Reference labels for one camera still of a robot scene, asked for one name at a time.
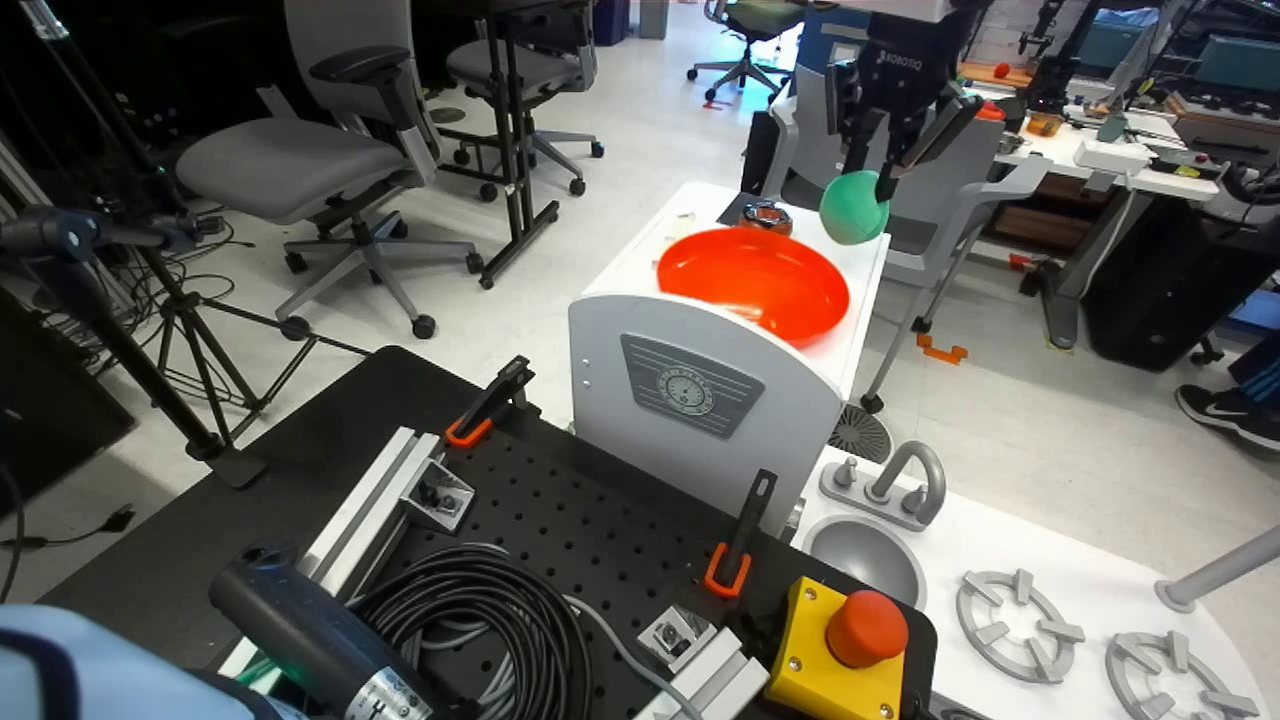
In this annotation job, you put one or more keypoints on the green plush toy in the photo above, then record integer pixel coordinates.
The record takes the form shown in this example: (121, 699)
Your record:
(849, 206)

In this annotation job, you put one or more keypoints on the aluminium extrusion rail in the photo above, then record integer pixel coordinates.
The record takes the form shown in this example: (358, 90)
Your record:
(352, 530)

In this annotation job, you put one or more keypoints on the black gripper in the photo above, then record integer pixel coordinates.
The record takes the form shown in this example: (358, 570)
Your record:
(899, 74)

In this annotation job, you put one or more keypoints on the orange clamp far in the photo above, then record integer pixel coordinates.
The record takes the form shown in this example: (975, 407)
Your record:
(502, 397)

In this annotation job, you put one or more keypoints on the small brown bowl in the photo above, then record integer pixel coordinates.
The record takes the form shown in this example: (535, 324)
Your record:
(771, 218)

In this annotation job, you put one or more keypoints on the white toy kitchen cabinet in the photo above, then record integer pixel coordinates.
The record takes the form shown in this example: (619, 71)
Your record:
(701, 394)

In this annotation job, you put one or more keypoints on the grey office chair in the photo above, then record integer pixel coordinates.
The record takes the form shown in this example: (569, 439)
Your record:
(358, 63)

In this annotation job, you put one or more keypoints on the standing person dark clothes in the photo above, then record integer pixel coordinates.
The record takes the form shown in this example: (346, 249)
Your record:
(1251, 407)

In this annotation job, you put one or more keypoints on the white toy stove top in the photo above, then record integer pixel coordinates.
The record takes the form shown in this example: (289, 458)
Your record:
(1029, 625)

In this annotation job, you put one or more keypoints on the orange clamp near cabinet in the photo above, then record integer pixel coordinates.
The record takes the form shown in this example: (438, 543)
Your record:
(728, 563)

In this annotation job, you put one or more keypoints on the orange plate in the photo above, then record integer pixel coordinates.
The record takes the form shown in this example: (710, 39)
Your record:
(767, 278)

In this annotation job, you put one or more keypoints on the yellow emergency stop button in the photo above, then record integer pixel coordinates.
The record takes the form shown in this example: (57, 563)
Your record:
(843, 655)

